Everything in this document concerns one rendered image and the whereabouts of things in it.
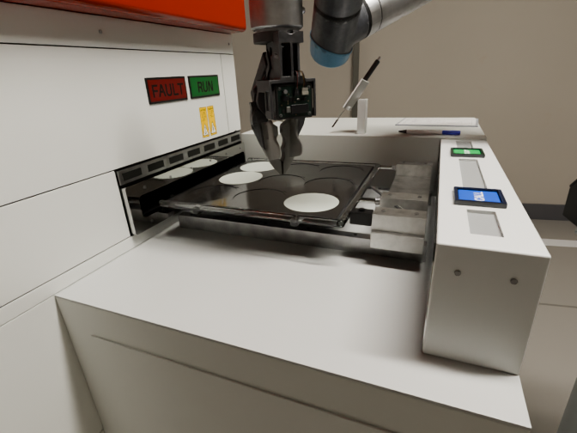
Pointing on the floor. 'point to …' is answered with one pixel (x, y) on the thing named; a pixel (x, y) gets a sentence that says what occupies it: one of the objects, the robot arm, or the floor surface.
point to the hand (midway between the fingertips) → (280, 165)
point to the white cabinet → (233, 387)
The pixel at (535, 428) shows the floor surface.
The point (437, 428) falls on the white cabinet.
